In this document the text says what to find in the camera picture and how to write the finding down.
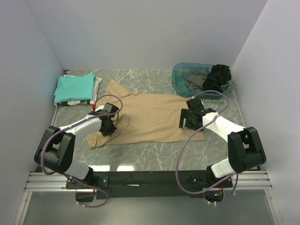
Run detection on tan t shirt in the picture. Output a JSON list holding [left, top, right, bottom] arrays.
[[86, 80, 193, 148]]

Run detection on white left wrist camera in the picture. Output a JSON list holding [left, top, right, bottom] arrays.
[[92, 104, 104, 112]]

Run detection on black base crossbar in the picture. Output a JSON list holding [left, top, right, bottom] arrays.
[[65, 170, 235, 203]]

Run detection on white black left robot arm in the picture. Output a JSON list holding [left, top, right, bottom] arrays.
[[34, 103, 120, 188]]

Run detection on teal plastic basket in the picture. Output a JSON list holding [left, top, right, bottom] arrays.
[[172, 63, 236, 99]]

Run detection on folded teal t shirt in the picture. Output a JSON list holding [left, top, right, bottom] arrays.
[[54, 73, 97, 104]]

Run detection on black t shirt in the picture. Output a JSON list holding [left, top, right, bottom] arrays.
[[202, 64, 232, 93]]

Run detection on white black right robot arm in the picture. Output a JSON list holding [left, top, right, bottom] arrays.
[[179, 97, 266, 187]]

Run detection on grey t shirt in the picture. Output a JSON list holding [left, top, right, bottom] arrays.
[[185, 68, 209, 92]]

